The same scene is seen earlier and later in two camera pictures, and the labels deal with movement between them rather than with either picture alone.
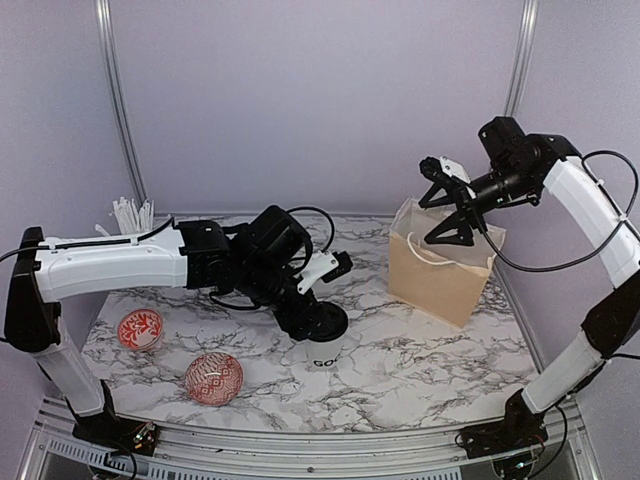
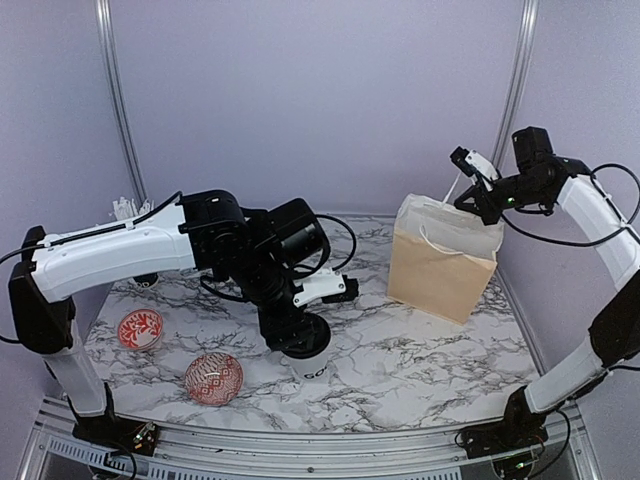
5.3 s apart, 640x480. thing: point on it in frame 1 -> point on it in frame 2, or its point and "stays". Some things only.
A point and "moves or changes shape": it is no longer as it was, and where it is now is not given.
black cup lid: (325, 321) -> (312, 338)
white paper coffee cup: (324, 355) moves or changes shape
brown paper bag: (442, 281) stays
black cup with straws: (131, 219) stays
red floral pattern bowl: (139, 329) stays
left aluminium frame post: (115, 99) stays
